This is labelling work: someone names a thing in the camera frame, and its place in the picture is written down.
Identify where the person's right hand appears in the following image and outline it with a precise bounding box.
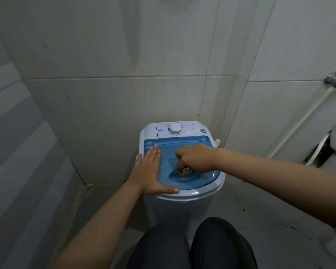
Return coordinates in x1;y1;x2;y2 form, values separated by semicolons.
175;144;223;175

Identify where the person's left hand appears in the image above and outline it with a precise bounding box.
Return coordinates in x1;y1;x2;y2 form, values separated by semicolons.
127;145;180;195

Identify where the blue transparent washer lid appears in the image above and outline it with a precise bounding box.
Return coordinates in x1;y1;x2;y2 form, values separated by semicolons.
144;136;221;192

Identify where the person's right forearm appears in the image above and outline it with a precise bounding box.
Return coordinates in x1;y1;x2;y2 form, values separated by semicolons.
218;148;336;233

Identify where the person's left forearm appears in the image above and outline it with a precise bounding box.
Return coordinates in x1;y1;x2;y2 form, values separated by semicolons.
48;179;145;269

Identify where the white mini washing machine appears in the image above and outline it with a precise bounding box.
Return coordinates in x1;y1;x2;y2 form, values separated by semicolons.
136;121;225;242

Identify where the person's left leg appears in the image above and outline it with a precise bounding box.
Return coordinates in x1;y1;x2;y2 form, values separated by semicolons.
127;223;191;269

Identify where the person's leg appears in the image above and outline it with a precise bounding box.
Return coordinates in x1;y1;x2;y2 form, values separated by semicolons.
127;223;191;269
190;217;259;269

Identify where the person's right leg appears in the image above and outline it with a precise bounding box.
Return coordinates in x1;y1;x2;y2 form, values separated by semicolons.
190;217;259;269

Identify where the white wall pipe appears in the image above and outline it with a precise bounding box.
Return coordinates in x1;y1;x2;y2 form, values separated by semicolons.
268;67;336;159

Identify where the white flexible hose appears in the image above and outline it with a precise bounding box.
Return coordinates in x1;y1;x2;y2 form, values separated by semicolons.
305;134;331;166

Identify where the metal pipe bracket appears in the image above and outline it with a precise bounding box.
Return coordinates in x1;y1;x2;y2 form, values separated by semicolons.
324;72;336;88

